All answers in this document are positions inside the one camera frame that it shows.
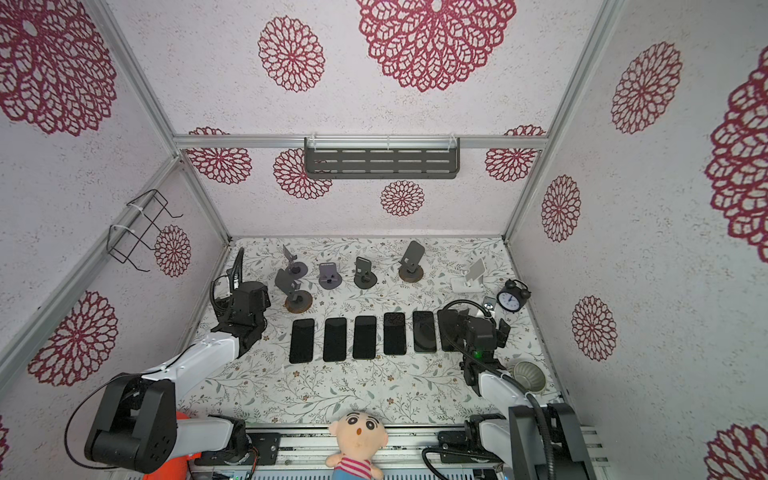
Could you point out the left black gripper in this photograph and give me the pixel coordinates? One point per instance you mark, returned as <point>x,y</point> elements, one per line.
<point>225,306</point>

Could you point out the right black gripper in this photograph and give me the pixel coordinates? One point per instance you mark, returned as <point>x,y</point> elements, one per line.
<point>500,338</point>

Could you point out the black phone tall wooden stand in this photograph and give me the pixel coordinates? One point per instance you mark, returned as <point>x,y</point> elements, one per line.
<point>365,336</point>

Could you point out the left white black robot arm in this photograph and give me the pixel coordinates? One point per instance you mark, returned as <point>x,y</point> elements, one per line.
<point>135,426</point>

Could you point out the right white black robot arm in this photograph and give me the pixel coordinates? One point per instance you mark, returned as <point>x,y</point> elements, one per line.
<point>535,440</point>

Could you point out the white folding phone stand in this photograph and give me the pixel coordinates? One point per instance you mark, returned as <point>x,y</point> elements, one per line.
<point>472,280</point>

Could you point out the wooden round stand left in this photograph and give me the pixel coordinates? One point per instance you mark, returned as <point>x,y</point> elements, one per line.
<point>297,300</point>

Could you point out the wooden round stand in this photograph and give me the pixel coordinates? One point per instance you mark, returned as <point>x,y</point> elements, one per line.
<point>297,300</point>
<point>410,270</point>

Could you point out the grey round phone stand front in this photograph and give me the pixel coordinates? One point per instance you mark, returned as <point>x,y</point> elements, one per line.
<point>295,268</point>

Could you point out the wooden round stand right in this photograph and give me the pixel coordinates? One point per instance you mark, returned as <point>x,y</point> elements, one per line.
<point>410,270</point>

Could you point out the black alarm clock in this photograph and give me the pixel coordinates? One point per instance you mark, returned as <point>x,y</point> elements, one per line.
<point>513,296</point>

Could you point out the striped grey cup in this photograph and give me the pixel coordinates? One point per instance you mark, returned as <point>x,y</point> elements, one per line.
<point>530,376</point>

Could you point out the boy doll plush toy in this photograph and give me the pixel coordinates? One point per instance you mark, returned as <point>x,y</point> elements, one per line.
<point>360,436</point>

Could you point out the red shark plush toy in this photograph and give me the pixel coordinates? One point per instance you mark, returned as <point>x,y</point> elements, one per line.
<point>177,465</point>

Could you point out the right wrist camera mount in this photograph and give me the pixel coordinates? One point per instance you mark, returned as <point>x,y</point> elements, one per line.
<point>489,304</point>

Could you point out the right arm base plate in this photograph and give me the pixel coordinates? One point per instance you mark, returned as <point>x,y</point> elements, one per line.
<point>466,445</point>

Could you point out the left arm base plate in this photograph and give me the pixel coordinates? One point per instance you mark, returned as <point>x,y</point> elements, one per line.
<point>261,449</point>

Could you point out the black wire wall rack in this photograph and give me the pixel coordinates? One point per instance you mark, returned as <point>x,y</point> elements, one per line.
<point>124,239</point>

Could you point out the grey wall shelf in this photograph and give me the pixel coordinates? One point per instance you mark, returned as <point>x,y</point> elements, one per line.
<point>381,160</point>

